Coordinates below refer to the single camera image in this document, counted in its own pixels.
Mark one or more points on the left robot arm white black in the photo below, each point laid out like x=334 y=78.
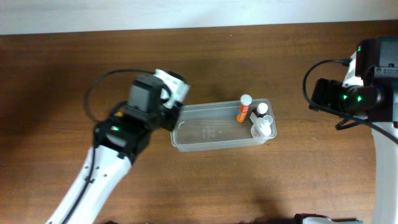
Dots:
x=117 y=142

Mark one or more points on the clear plastic container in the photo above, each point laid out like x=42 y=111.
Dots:
x=211 y=126

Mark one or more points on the dark bottle with white cap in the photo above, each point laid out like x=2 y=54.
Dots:
x=260 y=110

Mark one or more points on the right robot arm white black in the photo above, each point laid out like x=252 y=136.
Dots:
x=383 y=122

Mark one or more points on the orange Redoxon tube white cap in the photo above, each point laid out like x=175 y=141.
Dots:
x=245 y=102

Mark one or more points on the clear spray bottle white label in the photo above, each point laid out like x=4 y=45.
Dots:
x=261 y=125

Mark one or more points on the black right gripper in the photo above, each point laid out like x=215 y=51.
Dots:
x=324 y=94

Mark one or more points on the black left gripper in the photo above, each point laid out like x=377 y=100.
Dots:
x=171 y=115

